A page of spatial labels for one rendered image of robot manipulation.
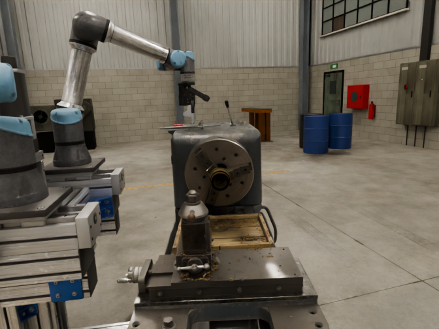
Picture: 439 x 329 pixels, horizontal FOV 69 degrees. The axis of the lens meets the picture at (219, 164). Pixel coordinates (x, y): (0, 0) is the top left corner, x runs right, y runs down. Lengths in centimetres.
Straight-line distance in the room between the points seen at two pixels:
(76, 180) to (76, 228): 52
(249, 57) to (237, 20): 133
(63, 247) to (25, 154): 27
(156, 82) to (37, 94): 368
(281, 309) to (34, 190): 71
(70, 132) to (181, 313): 87
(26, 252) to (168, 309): 41
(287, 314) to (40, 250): 66
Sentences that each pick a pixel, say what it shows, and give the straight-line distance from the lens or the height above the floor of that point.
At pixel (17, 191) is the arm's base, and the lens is 97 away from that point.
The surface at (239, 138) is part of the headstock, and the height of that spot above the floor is 122.
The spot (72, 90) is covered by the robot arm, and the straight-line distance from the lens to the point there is 157.
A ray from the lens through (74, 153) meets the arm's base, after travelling 143.
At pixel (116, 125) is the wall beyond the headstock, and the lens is 1129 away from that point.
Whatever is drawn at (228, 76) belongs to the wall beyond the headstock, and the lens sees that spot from 1186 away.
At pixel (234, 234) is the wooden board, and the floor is 89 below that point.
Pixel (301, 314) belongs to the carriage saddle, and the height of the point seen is 90.
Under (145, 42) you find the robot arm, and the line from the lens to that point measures 151.
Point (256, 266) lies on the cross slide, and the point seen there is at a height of 97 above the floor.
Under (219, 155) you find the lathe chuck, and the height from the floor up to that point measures 116.
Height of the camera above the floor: 142
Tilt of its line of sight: 12 degrees down
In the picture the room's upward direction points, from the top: 2 degrees counter-clockwise
